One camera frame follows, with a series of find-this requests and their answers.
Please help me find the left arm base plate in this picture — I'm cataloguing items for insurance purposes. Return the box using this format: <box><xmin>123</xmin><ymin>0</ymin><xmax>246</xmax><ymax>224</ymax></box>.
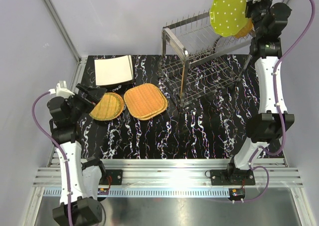
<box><xmin>99</xmin><ymin>169</ymin><xmax>123</xmax><ymax>186</ymax></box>

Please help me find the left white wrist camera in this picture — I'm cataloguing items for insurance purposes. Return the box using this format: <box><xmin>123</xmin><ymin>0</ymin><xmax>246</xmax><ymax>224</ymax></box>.
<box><xmin>49</xmin><ymin>80</ymin><xmax>75</xmax><ymax>99</ymax></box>

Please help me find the orange scalloped plate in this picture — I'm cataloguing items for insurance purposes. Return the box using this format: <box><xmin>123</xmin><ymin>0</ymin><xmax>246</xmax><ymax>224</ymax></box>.
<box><xmin>233</xmin><ymin>18</ymin><xmax>253</xmax><ymax>38</ymax></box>

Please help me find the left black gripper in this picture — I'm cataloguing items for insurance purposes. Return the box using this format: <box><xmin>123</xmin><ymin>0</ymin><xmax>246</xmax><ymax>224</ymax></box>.
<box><xmin>67</xmin><ymin>83</ymin><xmax>107</xmax><ymax>122</ymax></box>

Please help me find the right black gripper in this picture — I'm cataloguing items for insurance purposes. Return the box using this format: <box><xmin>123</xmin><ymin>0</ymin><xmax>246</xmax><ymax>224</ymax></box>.
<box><xmin>244</xmin><ymin>0</ymin><xmax>272</xmax><ymax>37</ymax></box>

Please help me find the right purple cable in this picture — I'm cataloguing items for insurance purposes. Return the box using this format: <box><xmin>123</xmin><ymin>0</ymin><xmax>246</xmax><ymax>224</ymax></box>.
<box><xmin>206</xmin><ymin>0</ymin><xmax>315</xmax><ymax>203</ymax></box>

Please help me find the slotted cable duct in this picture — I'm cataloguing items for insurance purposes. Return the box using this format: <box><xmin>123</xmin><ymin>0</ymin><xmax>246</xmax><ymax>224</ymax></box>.
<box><xmin>43</xmin><ymin>188</ymin><xmax>231</xmax><ymax>198</ymax></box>

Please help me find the steel wire dish rack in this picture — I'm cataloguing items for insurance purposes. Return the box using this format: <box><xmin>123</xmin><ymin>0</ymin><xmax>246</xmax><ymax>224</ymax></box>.
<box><xmin>158</xmin><ymin>11</ymin><xmax>254</xmax><ymax>109</ymax></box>

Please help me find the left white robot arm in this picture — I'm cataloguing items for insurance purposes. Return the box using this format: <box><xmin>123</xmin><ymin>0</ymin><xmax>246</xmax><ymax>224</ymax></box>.
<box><xmin>47</xmin><ymin>81</ymin><xmax>107</xmax><ymax>226</ymax></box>

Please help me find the round woven bamboo tray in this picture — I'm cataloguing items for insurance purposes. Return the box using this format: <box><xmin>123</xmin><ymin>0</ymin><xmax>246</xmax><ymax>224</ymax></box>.
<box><xmin>110</xmin><ymin>92</ymin><xmax>125</xmax><ymax>120</ymax></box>

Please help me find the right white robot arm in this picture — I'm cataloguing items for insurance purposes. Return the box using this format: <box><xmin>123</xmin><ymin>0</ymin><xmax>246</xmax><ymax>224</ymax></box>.
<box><xmin>220</xmin><ymin>0</ymin><xmax>295</xmax><ymax>185</ymax></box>

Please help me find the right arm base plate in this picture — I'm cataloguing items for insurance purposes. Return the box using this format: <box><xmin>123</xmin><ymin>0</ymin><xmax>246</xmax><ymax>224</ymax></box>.
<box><xmin>209</xmin><ymin>170</ymin><xmax>256</xmax><ymax>186</ymax></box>

